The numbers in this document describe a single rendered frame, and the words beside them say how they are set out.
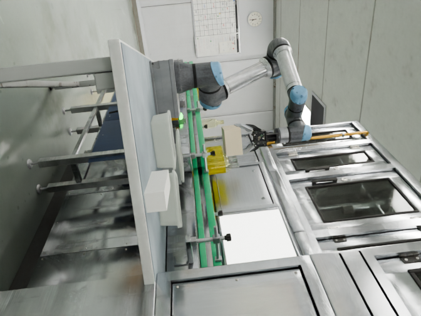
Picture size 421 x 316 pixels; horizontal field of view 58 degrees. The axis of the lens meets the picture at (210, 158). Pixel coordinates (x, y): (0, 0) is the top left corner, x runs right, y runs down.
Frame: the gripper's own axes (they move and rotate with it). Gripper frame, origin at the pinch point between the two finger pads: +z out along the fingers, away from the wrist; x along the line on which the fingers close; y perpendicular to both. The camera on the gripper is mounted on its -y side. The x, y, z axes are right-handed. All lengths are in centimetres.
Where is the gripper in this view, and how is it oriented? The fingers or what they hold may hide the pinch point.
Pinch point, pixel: (234, 139)
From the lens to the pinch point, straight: 179.3
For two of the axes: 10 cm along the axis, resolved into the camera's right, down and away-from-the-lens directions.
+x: 1.0, 9.8, 2.0
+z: -9.9, 1.1, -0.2
